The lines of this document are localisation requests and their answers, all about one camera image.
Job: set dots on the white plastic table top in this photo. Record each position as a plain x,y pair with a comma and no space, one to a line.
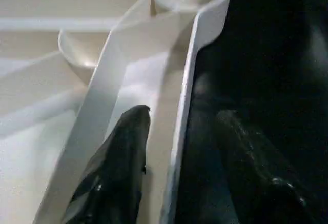
61,80

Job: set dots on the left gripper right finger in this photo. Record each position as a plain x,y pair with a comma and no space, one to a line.
256,172

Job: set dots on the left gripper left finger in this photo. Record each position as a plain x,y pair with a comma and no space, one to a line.
115,172

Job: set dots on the black mat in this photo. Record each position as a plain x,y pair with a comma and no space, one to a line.
277,55

